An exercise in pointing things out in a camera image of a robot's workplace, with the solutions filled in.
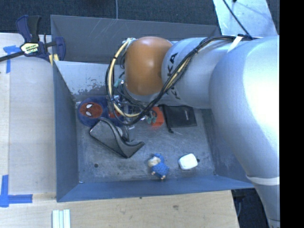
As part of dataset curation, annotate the blue and red mask toy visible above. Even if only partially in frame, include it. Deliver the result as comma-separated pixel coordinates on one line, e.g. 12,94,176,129
76,96,124,128

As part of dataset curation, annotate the orange round toy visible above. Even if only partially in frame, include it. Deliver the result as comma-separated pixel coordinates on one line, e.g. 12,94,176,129
142,106,165,127

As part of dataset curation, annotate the black flat pouch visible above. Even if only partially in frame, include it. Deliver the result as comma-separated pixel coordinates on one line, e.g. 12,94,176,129
162,104,198,133

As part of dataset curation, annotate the grey metal bin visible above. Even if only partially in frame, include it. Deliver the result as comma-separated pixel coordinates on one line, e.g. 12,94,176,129
50,14,255,203

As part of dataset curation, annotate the blue toy figure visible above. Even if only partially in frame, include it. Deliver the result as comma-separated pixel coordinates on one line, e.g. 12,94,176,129
147,153,170,181

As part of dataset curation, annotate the white rounded box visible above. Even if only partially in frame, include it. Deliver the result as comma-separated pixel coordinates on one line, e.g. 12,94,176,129
178,153,199,171

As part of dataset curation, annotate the pale wood flat board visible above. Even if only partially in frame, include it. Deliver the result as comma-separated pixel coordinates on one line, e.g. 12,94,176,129
9,34,57,195

